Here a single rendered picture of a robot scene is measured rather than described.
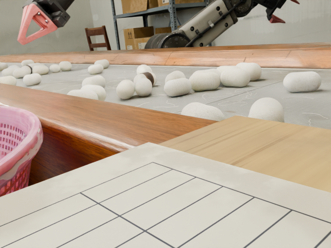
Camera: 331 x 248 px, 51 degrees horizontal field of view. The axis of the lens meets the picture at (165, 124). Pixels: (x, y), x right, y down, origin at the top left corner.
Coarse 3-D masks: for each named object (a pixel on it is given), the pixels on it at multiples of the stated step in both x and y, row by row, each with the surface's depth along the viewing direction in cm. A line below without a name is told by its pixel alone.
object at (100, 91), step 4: (84, 88) 37; (88, 88) 36; (92, 88) 36; (96, 88) 36; (100, 88) 36; (96, 92) 36; (100, 92) 36; (104, 92) 36; (100, 96) 36; (104, 96) 36
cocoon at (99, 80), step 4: (96, 76) 44; (100, 76) 45; (84, 80) 43; (88, 80) 43; (92, 80) 43; (96, 80) 44; (100, 80) 44; (104, 80) 45; (84, 84) 43; (88, 84) 43; (92, 84) 43; (96, 84) 43; (100, 84) 44; (104, 84) 45
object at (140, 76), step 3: (150, 72) 44; (138, 75) 42; (141, 75) 42; (144, 75) 43; (153, 75) 44; (135, 78) 42; (138, 78) 42; (156, 78) 44; (135, 81) 42; (135, 84) 42
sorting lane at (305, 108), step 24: (0, 72) 94; (48, 72) 79; (72, 72) 73; (120, 72) 64; (168, 72) 56; (192, 72) 54; (264, 72) 46; (288, 72) 44; (144, 96) 38; (168, 96) 37; (192, 96) 36; (216, 96) 34; (240, 96) 33; (264, 96) 32; (288, 96) 31; (312, 96) 30; (288, 120) 24; (312, 120) 24
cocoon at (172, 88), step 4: (172, 80) 36; (176, 80) 36; (180, 80) 36; (184, 80) 36; (188, 80) 36; (168, 84) 36; (172, 84) 36; (176, 84) 36; (180, 84) 36; (184, 84) 36; (188, 84) 36; (164, 88) 36; (168, 88) 36; (172, 88) 35; (176, 88) 36; (180, 88) 36; (184, 88) 36; (188, 88) 36; (168, 92) 36; (172, 92) 36; (176, 92) 36; (180, 92) 36; (184, 92) 36; (188, 92) 37; (172, 96) 36
